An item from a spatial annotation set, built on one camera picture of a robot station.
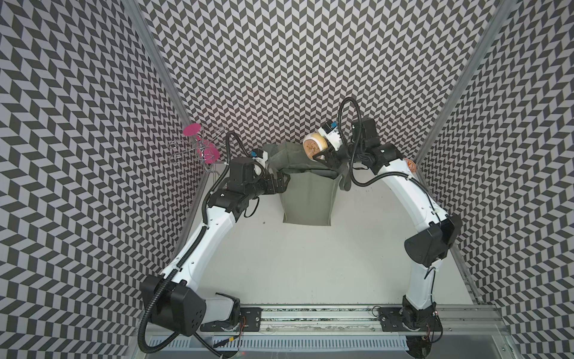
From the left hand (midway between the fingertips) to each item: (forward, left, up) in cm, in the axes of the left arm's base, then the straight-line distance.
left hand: (279, 179), depth 76 cm
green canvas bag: (-2, -10, -9) cm, 14 cm away
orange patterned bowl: (+28, -64, -22) cm, 73 cm away
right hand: (+7, -14, +5) cm, 17 cm away
